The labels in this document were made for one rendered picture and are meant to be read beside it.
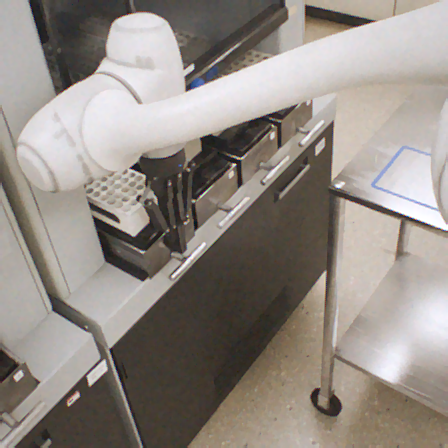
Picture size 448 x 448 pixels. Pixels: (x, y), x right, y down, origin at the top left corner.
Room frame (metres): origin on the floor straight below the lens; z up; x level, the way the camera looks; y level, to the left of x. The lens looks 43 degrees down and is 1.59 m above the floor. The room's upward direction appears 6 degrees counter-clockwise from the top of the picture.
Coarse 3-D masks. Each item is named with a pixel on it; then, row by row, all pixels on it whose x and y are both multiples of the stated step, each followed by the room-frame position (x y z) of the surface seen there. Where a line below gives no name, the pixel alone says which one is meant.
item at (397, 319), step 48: (432, 96) 1.14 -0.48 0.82; (384, 144) 0.99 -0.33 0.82; (432, 144) 0.98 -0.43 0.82; (336, 192) 0.87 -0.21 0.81; (384, 192) 0.85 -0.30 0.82; (432, 192) 0.84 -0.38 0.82; (336, 240) 0.87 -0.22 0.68; (336, 288) 0.87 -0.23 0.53; (384, 288) 1.07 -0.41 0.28; (432, 288) 1.05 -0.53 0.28; (336, 336) 0.89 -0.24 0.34; (384, 336) 0.92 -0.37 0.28; (432, 336) 0.90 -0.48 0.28; (432, 384) 0.77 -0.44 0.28
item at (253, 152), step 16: (256, 128) 1.09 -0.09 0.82; (272, 128) 1.11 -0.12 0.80; (208, 144) 1.07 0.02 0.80; (240, 144) 1.04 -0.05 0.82; (256, 144) 1.05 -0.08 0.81; (272, 144) 1.10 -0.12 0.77; (240, 160) 1.01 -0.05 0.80; (256, 160) 1.05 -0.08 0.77; (288, 160) 1.06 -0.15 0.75; (240, 176) 1.01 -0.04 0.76; (272, 176) 1.01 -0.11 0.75
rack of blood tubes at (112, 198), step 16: (112, 176) 0.93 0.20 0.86; (128, 176) 0.93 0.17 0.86; (144, 176) 0.91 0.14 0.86; (96, 192) 0.88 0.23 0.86; (112, 192) 0.89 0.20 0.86; (128, 192) 0.87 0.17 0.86; (96, 208) 0.90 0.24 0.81; (112, 208) 0.83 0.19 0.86; (128, 208) 0.84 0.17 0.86; (112, 224) 0.84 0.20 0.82; (128, 224) 0.81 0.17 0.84; (144, 224) 0.83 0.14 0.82
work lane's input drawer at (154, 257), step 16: (96, 224) 0.86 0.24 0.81; (192, 224) 0.87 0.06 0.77; (112, 240) 0.82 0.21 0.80; (128, 240) 0.81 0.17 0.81; (144, 240) 0.79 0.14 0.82; (160, 240) 0.80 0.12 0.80; (128, 256) 0.80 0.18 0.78; (144, 256) 0.77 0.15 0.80; (160, 256) 0.80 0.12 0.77; (176, 256) 0.81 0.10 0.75; (192, 256) 0.80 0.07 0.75; (176, 272) 0.77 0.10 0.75
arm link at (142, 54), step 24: (120, 24) 0.80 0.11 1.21; (144, 24) 0.79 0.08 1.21; (120, 48) 0.77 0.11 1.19; (144, 48) 0.77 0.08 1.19; (168, 48) 0.78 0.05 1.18; (96, 72) 0.77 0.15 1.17; (120, 72) 0.75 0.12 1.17; (144, 72) 0.75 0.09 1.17; (168, 72) 0.77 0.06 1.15; (144, 96) 0.73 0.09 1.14; (168, 96) 0.76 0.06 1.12
